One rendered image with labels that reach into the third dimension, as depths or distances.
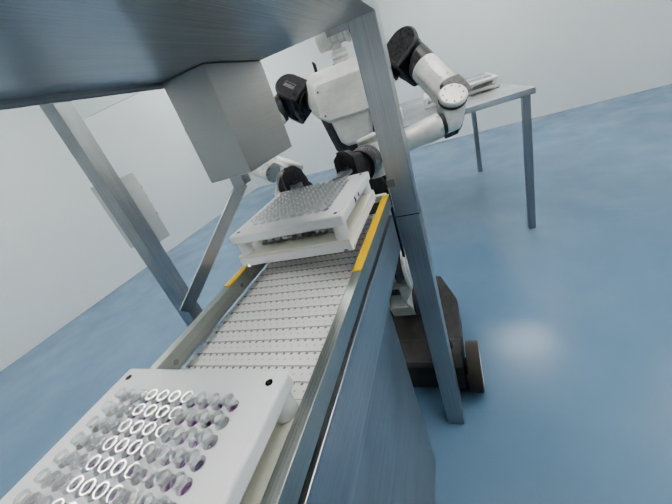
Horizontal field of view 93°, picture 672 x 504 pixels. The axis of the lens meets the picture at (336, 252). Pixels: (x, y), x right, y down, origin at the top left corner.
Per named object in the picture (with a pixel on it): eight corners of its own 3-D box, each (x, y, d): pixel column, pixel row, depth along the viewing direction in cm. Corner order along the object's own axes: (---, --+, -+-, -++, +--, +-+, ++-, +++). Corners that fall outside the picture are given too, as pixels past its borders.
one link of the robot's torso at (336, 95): (338, 150, 146) (312, 64, 131) (414, 129, 133) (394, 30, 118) (319, 170, 122) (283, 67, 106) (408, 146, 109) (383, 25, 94)
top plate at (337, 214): (345, 225, 55) (341, 214, 54) (232, 246, 65) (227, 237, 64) (371, 178, 75) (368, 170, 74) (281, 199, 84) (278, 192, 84)
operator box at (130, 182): (141, 241, 134) (103, 182, 123) (171, 234, 128) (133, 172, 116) (130, 248, 129) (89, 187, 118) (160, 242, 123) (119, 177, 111)
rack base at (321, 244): (353, 250, 57) (349, 238, 56) (243, 266, 67) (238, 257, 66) (376, 198, 77) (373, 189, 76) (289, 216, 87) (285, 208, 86)
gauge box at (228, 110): (258, 156, 86) (224, 76, 78) (292, 146, 82) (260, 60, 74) (210, 183, 69) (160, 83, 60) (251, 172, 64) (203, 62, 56)
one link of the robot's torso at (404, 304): (387, 293, 163) (354, 245, 125) (427, 289, 155) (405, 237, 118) (387, 323, 155) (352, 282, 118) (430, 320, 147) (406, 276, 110)
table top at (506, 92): (362, 119, 337) (362, 116, 336) (473, 83, 308) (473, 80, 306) (347, 150, 208) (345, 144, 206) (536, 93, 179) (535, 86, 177)
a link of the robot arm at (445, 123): (411, 160, 97) (472, 133, 96) (410, 138, 88) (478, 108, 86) (397, 135, 102) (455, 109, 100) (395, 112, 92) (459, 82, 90)
